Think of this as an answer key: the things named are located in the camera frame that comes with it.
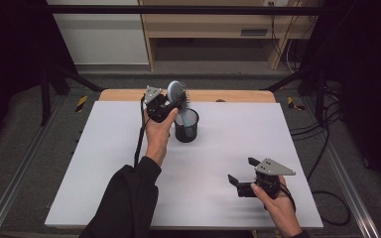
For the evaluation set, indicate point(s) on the white cabinet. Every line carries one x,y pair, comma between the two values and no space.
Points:
102,36

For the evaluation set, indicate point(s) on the black metal stand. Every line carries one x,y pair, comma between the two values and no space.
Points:
320,95
45,95

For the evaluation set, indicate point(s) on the black mesh pen holder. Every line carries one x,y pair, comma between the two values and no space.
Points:
186,135

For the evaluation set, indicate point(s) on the light wooden desk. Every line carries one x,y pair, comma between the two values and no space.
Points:
208,23

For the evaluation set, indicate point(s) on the black curtain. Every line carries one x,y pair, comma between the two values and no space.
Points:
10,66
367,82

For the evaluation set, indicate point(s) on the light blue hairbrush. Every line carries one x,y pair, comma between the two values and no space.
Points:
175,91

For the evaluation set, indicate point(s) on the yellow black striped tape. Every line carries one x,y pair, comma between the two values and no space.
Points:
81,103
291,103

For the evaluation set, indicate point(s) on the person's right hand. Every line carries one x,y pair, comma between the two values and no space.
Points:
281,208

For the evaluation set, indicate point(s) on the person's left hand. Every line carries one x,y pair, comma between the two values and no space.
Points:
157,139

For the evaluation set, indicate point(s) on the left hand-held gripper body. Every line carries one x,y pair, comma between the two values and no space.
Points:
153,102

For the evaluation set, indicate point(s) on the aluminium rail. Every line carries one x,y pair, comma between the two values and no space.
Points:
350,185
16,178

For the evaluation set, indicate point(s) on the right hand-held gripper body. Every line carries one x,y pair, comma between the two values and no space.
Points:
271,168

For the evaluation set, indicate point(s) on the black horizontal metal bar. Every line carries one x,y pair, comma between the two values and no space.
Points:
178,10

